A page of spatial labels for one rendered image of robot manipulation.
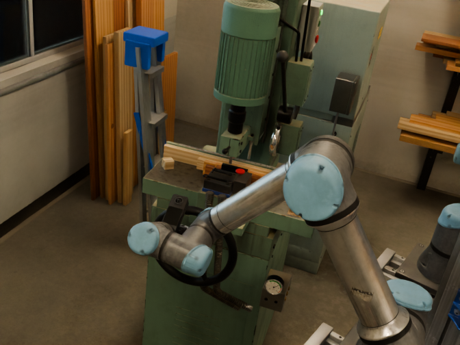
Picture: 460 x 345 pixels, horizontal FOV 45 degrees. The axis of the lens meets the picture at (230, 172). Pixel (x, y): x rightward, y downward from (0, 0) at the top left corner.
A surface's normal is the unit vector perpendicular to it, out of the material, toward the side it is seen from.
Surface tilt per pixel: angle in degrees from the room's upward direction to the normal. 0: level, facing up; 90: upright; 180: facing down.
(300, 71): 90
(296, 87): 90
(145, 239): 60
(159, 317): 90
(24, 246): 0
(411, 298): 8
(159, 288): 90
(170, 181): 0
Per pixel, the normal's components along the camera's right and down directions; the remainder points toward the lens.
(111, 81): 0.93, 0.23
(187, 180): 0.12, -0.88
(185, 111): -0.35, 0.40
